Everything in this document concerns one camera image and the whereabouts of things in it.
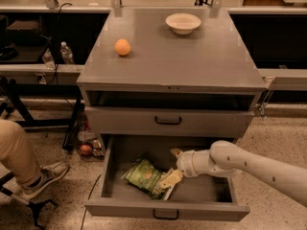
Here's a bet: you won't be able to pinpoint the black drawer handle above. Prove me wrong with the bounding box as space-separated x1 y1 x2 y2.
154 116 182 126
153 209 179 220

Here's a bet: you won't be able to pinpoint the black drawer handle middle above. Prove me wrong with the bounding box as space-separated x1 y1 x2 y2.
154 116 182 126

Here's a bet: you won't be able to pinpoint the open grey bottom drawer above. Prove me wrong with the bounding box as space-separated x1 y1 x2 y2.
85 135 249 221

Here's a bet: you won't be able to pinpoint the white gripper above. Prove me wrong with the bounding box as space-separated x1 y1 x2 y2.
159 149 216 189

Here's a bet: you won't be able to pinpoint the clear water bottle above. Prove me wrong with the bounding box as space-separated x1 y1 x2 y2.
60 41 75 70
42 49 56 70

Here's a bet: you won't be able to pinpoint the green jalapeno chip bag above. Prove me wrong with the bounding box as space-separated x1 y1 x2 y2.
122 155 175 200

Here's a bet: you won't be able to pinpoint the white bowl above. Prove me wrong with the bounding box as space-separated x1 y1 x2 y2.
165 13 201 35

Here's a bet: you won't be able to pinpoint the closed grey middle drawer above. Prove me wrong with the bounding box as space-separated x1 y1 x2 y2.
85 106 254 138

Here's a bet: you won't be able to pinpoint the orange fruit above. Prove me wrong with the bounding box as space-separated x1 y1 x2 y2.
114 38 130 57

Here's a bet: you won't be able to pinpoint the black table leg frame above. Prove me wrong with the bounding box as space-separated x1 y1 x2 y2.
0 77 83 151

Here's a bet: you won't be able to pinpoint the grey sneaker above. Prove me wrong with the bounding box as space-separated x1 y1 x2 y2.
22 162 69 199

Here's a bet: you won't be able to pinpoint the black chair base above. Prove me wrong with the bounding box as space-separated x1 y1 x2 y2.
0 172 58 230

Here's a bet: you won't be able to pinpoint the black floor cable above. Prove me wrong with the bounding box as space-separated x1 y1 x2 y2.
79 173 102 230

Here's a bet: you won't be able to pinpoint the black drawer handle bottom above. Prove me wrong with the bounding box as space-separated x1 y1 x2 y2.
153 209 179 220

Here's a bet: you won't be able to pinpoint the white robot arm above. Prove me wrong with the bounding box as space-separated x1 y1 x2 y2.
159 140 307 206

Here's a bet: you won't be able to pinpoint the snack pile on floor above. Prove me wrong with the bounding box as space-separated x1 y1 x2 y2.
77 113 105 158

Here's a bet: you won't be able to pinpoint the grey drawer cabinet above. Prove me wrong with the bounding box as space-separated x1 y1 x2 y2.
76 7 267 155

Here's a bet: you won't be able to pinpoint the person leg beige trousers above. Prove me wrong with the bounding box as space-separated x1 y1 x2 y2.
0 120 41 187

